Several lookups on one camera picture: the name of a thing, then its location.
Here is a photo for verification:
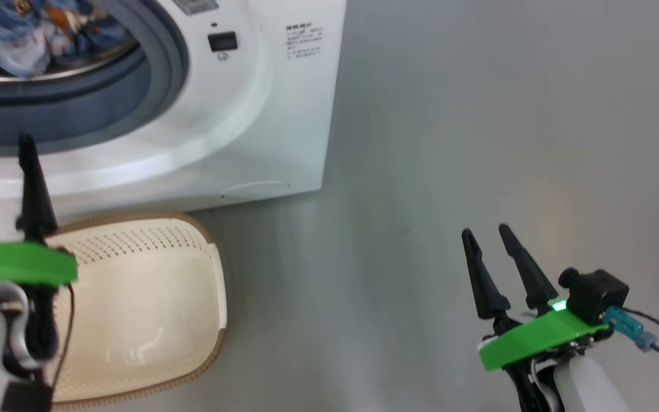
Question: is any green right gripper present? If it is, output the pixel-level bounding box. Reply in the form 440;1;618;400
461;223;609;412

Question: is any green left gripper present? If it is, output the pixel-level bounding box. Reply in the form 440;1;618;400
0;134;79;368

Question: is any steel washing machine drum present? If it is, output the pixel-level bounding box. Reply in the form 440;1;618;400
0;0;141;84

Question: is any white front-load washing machine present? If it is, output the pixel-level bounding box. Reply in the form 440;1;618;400
0;0;347;241

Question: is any cream perforated laundry basket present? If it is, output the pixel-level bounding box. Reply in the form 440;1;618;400
43;212;228;408

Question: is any round white filter cover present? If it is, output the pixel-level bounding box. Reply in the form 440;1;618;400
219;181;291;201

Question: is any grey warning label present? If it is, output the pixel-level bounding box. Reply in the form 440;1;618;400
172;0;220;15

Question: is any teal right camera connector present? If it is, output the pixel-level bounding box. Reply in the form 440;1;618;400
604;306;657;351

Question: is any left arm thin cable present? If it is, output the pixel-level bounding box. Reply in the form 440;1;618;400
46;283;76;390

